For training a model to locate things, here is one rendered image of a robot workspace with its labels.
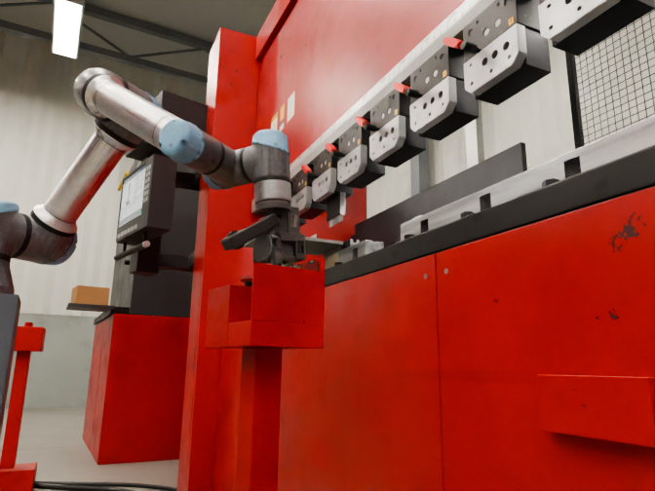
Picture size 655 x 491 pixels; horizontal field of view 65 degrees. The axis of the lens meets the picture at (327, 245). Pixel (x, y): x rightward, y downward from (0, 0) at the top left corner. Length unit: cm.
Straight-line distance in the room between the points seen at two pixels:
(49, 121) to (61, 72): 86
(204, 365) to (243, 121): 119
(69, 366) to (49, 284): 123
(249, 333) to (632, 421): 59
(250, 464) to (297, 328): 26
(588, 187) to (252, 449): 71
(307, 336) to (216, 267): 145
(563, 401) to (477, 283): 24
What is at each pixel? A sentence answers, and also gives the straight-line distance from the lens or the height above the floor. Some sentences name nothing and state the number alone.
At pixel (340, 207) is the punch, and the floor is 112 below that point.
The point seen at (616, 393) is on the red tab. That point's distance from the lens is 67.
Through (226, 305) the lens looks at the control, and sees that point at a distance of 103.
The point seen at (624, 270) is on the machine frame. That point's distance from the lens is 69.
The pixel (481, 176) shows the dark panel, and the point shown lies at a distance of 190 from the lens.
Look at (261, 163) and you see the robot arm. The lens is 104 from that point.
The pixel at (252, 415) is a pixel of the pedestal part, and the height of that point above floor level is 53.
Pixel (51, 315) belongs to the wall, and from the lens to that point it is 854.
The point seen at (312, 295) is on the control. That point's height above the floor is 76.
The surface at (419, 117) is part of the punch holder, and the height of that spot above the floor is 120.
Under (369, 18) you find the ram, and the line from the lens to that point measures 168.
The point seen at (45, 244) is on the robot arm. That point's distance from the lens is 149.
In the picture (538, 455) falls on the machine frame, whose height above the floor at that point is 52.
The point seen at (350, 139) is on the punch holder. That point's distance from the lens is 159.
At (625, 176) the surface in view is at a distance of 71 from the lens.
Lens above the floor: 63
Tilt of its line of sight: 13 degrees up
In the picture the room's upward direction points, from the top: 1 degrees clockwise
